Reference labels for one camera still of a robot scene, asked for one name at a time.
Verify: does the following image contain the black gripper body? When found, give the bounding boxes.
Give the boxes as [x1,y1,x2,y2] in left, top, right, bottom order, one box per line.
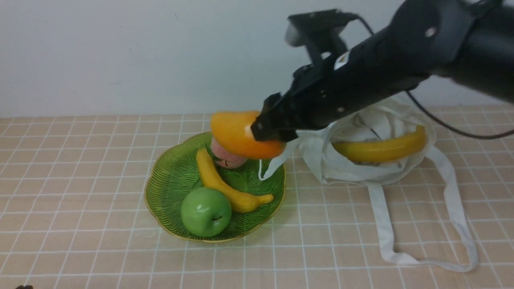
[263,29,428,130]

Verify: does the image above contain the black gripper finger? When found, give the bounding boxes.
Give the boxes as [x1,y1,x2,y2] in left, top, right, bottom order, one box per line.
[250,110,300,142]

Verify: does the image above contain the orange mango fruit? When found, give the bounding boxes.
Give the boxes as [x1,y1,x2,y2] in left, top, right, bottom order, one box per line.
[211,110,286,159]

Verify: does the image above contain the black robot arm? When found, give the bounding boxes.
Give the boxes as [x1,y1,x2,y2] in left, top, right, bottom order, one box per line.
[250,0,514,142]

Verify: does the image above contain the yellow banana in bag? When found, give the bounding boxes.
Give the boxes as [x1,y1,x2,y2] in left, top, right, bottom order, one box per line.
[332,126,427,163]

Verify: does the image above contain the white cloth tote bag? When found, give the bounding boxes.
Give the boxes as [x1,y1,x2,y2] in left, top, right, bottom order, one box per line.
[257,98,479,272]

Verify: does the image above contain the pink peach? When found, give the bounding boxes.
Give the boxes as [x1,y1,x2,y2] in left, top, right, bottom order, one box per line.
[210,137,248,169]

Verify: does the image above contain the yellow banana on plate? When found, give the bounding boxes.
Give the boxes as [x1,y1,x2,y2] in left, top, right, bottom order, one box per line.
[196,147,274,213]

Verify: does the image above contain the green leaf-shaped glass plate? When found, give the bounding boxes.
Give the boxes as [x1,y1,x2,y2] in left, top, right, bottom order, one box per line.
[145,132,287,243]

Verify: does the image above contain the green apple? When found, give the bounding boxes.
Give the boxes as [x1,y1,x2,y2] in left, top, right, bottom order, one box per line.
[181,187,233,238]

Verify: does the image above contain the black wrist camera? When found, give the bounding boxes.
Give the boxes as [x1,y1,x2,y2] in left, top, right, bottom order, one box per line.
[284,9,358,66]

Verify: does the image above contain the black cable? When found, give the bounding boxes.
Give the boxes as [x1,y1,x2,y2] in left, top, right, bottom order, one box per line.
[353,14,514,140]

